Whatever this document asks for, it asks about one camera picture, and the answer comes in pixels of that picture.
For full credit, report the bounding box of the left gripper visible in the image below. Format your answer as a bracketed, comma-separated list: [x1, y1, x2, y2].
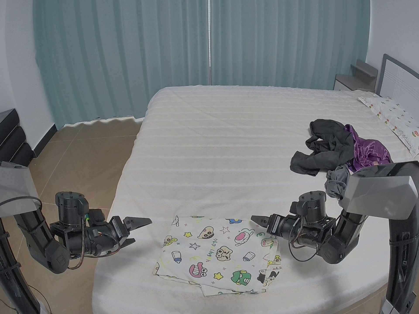
[83, 216, 153, 258]

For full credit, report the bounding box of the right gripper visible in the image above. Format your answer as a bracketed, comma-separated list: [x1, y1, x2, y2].
[266, 213, 304, 241]

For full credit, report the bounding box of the white printed pyjama top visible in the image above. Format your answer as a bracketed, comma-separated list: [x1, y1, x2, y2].
[152, 215, 282, 298]

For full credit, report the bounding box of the grey garment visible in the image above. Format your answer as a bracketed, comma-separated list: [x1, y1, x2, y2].
[324, 164, 351, 202]

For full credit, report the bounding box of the black garment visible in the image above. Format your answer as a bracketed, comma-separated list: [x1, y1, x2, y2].
[290, 118, 356, 177]

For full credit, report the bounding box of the bed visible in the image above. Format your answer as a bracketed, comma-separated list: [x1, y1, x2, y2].
[92, 54, 419, 314]

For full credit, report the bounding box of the purple satin garment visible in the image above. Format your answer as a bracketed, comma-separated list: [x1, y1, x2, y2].
[344, 124, 393, 173]

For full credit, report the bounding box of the black chest of drawers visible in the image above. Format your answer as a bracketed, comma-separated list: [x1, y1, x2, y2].
[0, 108, 33, 168]

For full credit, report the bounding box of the white printed pillow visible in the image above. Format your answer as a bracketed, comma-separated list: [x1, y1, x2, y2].
[357, 96, 419, 158]

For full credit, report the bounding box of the grey bedside table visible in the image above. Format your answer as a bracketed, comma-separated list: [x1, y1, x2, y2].
[334, 59, 379, 93]

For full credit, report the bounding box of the blue-green curtain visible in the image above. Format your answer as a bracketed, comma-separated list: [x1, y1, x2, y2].
[208, 0, 371, 91]
[33, 0, 210, 129]

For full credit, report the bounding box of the black cable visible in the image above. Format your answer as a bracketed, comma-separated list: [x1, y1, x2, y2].
[67, 247, 86, 271]
[0, 196, 43, 216]
[287, 237, 320, 263]

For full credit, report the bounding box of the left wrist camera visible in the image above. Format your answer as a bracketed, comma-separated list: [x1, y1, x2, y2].
[88, 209, 107, 225]

